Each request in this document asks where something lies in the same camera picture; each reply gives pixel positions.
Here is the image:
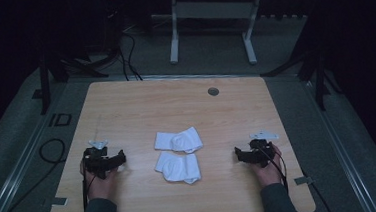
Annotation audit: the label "person's right hand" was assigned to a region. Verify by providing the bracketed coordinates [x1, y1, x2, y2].
[248, 142, 287, 190]

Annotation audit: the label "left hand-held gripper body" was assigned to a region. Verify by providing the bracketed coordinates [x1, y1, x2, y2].
[81, 138, 120, 181]

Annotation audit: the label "metal floor rail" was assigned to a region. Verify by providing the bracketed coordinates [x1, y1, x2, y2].
[0, 80, 99, 212]
[300, 72, 376, 212]

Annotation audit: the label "black looped floor cable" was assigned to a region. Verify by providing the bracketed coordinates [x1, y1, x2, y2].
[0, 137, 71, 212]

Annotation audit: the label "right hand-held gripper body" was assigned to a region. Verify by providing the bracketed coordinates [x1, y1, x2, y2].
[242, 130, 281, 169]

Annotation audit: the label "left hand-held gripper cable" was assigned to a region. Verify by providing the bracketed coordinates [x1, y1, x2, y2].
[79, 149, 99, 212]

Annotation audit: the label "person's left hand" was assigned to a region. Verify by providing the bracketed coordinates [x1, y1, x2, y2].
[79, 157, 122, 204]

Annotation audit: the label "black cables on floor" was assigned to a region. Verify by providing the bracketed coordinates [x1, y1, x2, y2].
[116, 30, 144, 83]

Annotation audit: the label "white desk frame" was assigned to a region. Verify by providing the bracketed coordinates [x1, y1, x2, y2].
[150, 0, 307, 72]

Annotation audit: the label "hand-held gripper cable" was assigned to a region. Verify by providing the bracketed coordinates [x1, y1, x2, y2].
[248, 140, 290, 197]
[79, 149, 99, 212]

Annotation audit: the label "thin black floor cable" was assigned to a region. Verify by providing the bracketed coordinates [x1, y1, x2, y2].
[301, 169, 334, 212]

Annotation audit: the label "white sock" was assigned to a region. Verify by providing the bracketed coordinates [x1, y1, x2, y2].
[153, 148, 203, 187]
[153, 125, 204, 156]

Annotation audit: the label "black metal stand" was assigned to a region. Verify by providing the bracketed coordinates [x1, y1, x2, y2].
[27, 35, 112, 117]
[255, 4, 346, 116]

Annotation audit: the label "right hand-held gripper cable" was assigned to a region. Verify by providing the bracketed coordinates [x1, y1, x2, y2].
[248, 140, 290, 197]

